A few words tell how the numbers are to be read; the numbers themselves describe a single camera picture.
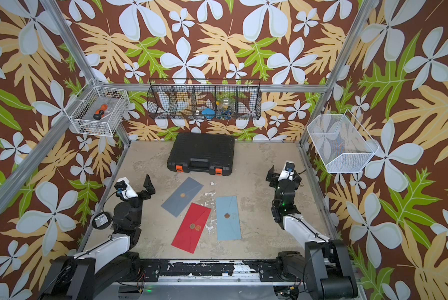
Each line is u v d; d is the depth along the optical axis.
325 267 0.41
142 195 0.73
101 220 0.86
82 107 0.81
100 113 0.80
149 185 0.80
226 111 0.96
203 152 1.04
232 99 0.96
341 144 0.84
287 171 0.70
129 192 0.69
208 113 0.94
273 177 0.76
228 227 0.86
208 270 0.75
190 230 0.84
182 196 0.96
